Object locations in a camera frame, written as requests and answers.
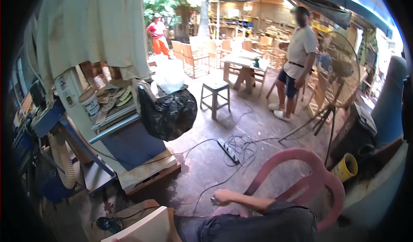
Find person's right hand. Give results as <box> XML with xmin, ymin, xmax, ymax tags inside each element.
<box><xmin>211</xmin><ymin>189</ymin><xmax>241</xmax><ymax>207</ymax></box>

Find person's right fingers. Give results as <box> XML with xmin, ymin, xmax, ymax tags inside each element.
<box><xmin>211</xmin><ymin>194</ymin><xmax>231</xmax><ymax>207</ymax></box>

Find black power strip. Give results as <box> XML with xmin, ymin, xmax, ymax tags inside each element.
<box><xmin>217</xmin><ymin>138</ymin><xmax>241</xmax><ymax>165</ymax></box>

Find wooden pallet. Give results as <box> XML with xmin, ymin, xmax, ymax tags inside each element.
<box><xmin>117</xmin><ymin>148</ymin><xmax>181</xmax><ymax>196</ymax></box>

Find white board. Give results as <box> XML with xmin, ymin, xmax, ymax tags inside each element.
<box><xmin>101</xmin><ymin>206</ymin><xmax>172</xmax><ymax>242</ymax></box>

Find pink plastic chair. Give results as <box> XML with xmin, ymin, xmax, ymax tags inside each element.
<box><xmin>243</xmin><ymin>148</ymin><xmax>346</xmax><ymax>233</ymax></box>

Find black garbage bag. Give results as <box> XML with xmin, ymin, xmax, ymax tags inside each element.
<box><xmin>138</xmin><ymin>85</ymin><xmax>198</xmax><ymax>142</ymax></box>

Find grey stool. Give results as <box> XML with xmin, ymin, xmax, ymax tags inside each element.
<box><xmin>200</xmin><ymin>81</ymin><xmax>231</xmax><ymax>120</ymax></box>

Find white band saw machine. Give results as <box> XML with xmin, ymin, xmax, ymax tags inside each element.
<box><xmin>54</xmin><ymin>61</ymin><xmax>168</xmax><ymax>172</ymax></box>

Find dark teal power tool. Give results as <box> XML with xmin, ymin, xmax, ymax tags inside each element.
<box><xmin>96</xmin><ymin>216</ymin><xmax>123</xmax><ymax>235</ymax></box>

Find yellow bucket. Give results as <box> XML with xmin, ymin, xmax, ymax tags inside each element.
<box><xmin>332</xmin><ymin>153</ymin><xmax>359</xmax><ymax>182</ymax></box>

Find white plastic bag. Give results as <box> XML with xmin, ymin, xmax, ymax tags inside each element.
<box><xmin>152</xmin><ymin>56</ymin><xmax>186</xmax><ymax>94</ymax></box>

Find wooden work table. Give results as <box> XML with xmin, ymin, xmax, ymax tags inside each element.
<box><xmin>220</xmin><ymin>52</ymin><xmax>270</xmax><ymax>96</ymax></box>

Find group of wooden chairs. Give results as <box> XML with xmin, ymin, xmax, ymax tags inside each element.
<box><xmin>171</xmin><ymin>35</ymin><xmax>291</xmax><ymax>79</ymax></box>

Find pile of wooden cutouts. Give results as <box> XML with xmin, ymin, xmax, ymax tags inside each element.
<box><xmin>95</xmin><ymin>79</ymin><xmax>133</xmax><ymax>114</ymax></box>

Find large white tub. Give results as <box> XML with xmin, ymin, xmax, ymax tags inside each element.
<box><xmin>341</xmin><ymin>142</ymin><xmax>409</xmax><ymax>230</ymax></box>

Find white plastic bucket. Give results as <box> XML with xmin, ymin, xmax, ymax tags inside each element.
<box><xmin>79</xmin><ymin>88</ymin><xmax>101</xmax><ymax>117</ymax></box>

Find blue workshop machine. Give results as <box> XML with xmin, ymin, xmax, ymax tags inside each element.
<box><xmin>12</xmin><ymin>90</ymin><xmax>117</xmax><ymax>204</ymax></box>

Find full workshop shelf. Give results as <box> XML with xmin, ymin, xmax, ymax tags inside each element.
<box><xmin>208</xmin><ymin>0</ymin><xmax>295</xmax><ymax>40</ymax></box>

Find blue cylinder bag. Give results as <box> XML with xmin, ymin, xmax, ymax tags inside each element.
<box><xmin>371</xmin><ymin>55</ymin><xmax>409</xmax><ymax>146</ymax></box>

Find green tree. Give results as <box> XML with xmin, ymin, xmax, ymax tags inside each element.
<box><xmin>143</xmin><ymin>0</ymin><xmax>202</xmax><ymax>43</ymax></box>

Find beige cloth cover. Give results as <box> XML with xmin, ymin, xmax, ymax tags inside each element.
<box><xmin>35</xmin><ymin>0</ymin><xmax>153</xmax><ymax>92</ymax></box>

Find dark tarpaulin awning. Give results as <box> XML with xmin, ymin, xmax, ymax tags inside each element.
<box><xmin>201</xmin><ymin>0</ymin><xmax>395</xmax><ymax>39</ymax></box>

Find tangle of black cables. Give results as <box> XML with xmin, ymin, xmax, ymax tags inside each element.
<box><xmin>174</xmin><ymin>103</ymin><xmax>281</xmax><ymax>217</ymax></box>

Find beige ribbed hose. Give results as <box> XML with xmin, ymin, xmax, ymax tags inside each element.
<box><xmin>48</xmin><ymin>131</ymin><xmax>77</xmax><ymax>190</ymax></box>

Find large pedestal fan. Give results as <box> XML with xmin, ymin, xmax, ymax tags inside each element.
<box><xmin>278</xmin><ymin>31</ymin><xmax>361</xmax><ymax>143</ymax></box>

